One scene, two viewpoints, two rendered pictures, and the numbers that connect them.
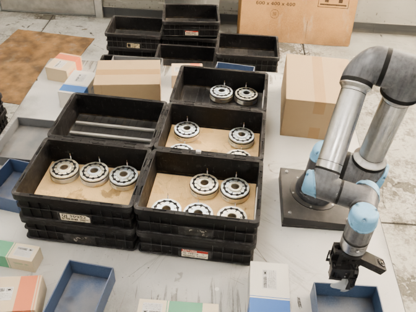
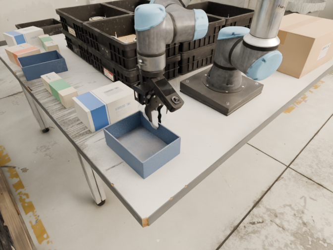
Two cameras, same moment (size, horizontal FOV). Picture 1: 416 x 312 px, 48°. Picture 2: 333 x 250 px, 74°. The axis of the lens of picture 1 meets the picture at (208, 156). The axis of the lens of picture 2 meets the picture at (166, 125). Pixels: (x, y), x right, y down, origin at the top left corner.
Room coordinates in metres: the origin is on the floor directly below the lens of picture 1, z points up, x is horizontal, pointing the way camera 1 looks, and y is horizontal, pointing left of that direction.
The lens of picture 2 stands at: (0.48, -0.87, 1.22)
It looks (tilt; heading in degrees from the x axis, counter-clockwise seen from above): 39 degrees down; 45
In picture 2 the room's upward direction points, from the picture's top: straight up
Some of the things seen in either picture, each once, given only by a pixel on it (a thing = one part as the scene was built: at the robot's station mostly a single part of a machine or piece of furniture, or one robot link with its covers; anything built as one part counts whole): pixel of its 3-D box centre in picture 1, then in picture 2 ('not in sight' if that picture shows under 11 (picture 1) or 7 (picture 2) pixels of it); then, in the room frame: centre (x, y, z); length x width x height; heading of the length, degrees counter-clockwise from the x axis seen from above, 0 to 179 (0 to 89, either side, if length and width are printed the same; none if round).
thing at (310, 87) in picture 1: (315, 96); (296, 42); (1.87, -0.49, 0.80); 0.40 x 0.30 x 0.20; 174
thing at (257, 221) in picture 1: (202, 185); (130, 29); (1.12, 0.02, 0.92); 0.40 x 0.30 x 0.02; 84
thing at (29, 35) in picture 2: not in sight; (25, 37); (0.88, 0.85, 0.75); 0.20 x 0.12 x 0.09; 9
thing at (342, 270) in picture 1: (345, 259); (151, 86); (0.86, -0.42, 0.89); 0.09 x 0.08 x 0.12; 89
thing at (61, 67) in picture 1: (64, 67); not in sight; (2.13, 0.77, 0.74); 0.16 x 0.12 x 0.07; 166
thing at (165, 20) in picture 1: (190, 42); not in sight; (3.17, 0.16, 0.37); 0.42 x 0.34 x 0.46; 88
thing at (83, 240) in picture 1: (91, 203); (98, 41); (1.16, 0.41, 0.76); 0.40 x 0.30 x 0.12; 84
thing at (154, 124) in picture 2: (339, 285); (149, 117); (0.85, -0.42, 0.79); 0.06 x 0.03 x 0.09; 89
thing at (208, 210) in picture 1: (197, 214); not in sight; (1.05, 0.02, 0.86); 0.10 x 0.10 x 0.01
